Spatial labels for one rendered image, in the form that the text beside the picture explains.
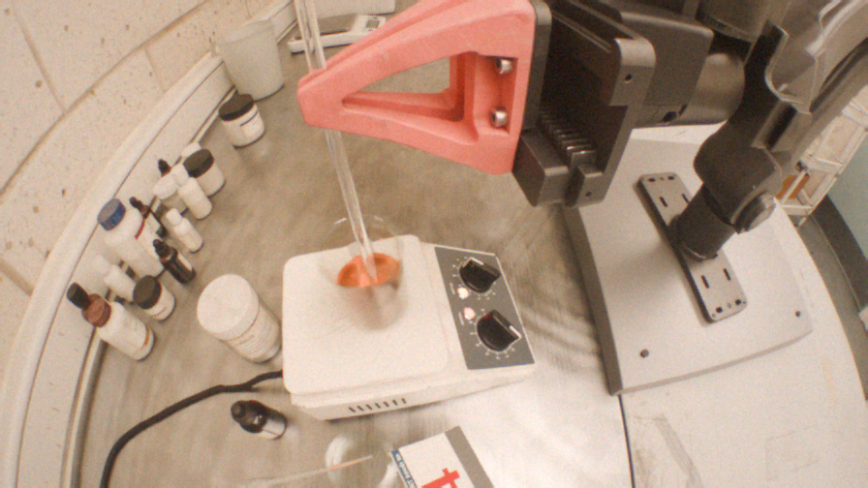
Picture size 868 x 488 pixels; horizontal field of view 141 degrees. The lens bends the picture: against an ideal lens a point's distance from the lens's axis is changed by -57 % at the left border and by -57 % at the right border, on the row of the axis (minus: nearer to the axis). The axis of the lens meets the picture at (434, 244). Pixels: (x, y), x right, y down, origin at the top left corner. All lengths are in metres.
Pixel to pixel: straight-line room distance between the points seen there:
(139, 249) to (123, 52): 0.36
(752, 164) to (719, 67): 0.16
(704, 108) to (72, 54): 0.69
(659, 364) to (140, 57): 0.86
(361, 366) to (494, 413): 0.13
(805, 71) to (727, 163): 0.13
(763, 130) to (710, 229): 0.19
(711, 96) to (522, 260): 0.28
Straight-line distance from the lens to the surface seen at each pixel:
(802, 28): 0.27
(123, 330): 0.45
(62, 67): 0.62
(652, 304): 0.38
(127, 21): 0.73
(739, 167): 0.34
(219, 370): 0.40
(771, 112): 0.22
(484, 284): 0.31
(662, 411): 0.38
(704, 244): 0.41
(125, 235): 0.49
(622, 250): 0.39
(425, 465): 0.29
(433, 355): 0.24
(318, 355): 0.26
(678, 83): 0.15
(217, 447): 0.39
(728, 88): 0.20
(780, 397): 0.51
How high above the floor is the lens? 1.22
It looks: 53 degrees down
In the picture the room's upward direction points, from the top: 3 degrees counter-clockwise
